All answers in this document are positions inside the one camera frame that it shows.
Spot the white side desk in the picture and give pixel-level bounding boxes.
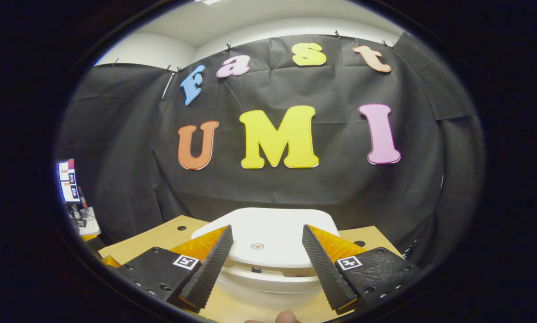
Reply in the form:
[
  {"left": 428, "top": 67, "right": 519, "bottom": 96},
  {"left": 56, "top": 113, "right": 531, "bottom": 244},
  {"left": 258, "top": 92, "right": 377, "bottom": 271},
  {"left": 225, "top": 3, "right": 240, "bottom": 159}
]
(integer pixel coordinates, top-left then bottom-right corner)
[{"left": 68, "top": 204, "right": 102, "bottom": 237}]

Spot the white desktop garbage bin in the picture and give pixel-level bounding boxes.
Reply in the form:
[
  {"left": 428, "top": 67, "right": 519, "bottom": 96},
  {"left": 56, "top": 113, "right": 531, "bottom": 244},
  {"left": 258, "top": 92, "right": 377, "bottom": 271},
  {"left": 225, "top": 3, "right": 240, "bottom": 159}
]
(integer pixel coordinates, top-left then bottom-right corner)
[{"left": 190, "top": 207, "right": 341, "bottom": 310}]

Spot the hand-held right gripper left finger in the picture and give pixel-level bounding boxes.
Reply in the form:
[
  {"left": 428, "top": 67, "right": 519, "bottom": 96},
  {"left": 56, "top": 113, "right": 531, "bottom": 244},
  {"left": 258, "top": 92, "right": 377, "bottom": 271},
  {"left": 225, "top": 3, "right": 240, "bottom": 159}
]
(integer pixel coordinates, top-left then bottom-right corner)
[{"left": 115, "top": 224, "right": 234, "bottom": 314}]

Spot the computer monitor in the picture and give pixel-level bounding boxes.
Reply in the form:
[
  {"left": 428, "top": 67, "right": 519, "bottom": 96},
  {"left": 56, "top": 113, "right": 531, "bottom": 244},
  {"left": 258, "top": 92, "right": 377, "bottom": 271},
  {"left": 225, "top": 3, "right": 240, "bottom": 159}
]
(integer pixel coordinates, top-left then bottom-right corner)
[{"left": 56, "top": 158, "right": 82, "bottom": 204}]

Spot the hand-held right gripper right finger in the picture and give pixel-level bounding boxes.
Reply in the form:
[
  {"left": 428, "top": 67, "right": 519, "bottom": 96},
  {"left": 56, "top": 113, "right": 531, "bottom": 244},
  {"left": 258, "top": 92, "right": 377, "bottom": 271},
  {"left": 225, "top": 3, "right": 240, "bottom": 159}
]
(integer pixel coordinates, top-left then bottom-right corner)
[{"left": 301, "top": 224, "right": 424, "bottom": 315}]

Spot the row of black cloth clips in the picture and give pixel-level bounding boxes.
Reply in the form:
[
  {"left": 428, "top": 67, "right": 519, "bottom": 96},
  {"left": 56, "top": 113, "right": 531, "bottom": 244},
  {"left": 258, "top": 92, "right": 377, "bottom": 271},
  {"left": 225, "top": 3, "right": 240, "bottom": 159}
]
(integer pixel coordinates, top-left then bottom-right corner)
[{"left": 111, "top": 30, "right": 395, "bottom": 73}]

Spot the black backdrop cloth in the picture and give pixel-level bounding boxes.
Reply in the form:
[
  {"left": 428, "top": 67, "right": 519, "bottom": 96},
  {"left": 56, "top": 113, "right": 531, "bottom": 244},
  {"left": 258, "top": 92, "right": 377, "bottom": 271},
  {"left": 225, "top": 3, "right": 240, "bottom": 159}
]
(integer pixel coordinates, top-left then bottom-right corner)
[{"left": 56, "top": 34, "right": 484, "bottom": 270}]

